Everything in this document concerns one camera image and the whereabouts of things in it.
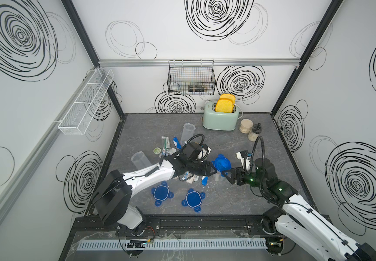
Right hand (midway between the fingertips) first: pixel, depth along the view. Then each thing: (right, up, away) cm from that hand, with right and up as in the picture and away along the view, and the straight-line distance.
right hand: (227, 172), depth 76 cm
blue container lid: (-2, +4, +4) cm, 5 cm away
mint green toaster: (-3, +26, +27) cm, 38 cm away
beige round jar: (+19, +22, +30) cm, 42 cm away
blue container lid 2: (-33, -13, +7) cm, 36 cm away
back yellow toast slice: (+6, +41, +24) cm, 48 cm away
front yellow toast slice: (+3, +35, +23) cm, 42 cm away
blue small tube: (-10, -8, +12) cm, 17 cm away
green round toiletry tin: (-38, +7, +24) cm, 46 cm away
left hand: (-6, 0, +1) cm, 6 cm away
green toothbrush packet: (-33, +13, +26) cm, 44 cm away
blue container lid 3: (-16, -15, +5) cm, 23 cm away
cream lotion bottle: (-15, -6, +11) cm, 20 cm away
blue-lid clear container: (-3, -5, +8) cm, 10 cm away
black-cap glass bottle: (+22, +18, +23) cm, 37 cm away
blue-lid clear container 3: (-47, +2, +17) cm, 49 cm away
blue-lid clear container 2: (-19, +18, +31) cm, 41 cm away
